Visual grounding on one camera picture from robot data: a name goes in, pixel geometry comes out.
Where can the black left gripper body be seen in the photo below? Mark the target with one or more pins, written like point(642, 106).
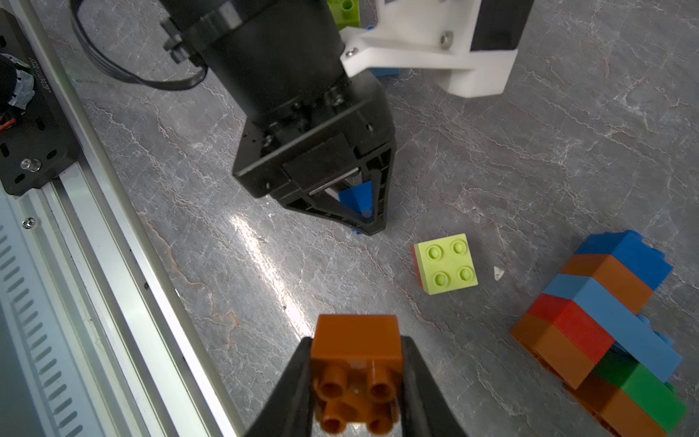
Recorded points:
point(323, 143)

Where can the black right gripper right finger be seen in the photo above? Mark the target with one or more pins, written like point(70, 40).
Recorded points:
point(424, 410)

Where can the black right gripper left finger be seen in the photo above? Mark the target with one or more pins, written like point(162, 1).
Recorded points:
point(290, 407)

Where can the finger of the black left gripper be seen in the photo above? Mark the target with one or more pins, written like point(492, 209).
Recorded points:
point(379, 165)
point(322, 205)

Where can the orange lego brick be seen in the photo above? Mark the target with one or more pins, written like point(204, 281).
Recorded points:
point(556, 352)
point(614, 276)
point(356, 371)

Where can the light blue long lego brick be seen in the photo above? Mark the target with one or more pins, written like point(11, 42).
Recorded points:
point(636, 337)

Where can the light blue long brick studs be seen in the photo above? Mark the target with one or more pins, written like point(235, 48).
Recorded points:
point(384, 72)

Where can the lime green lego brick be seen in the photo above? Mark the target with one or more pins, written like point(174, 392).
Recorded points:
point(345, 13)

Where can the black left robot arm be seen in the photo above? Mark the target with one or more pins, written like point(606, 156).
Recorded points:
point(275, 58)

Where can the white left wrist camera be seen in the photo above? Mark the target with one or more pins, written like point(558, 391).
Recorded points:
point(470, 46)

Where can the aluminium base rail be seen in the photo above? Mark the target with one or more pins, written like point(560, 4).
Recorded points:
point(95, 340)

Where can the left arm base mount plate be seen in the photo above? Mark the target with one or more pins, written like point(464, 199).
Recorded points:
point(37, 140)

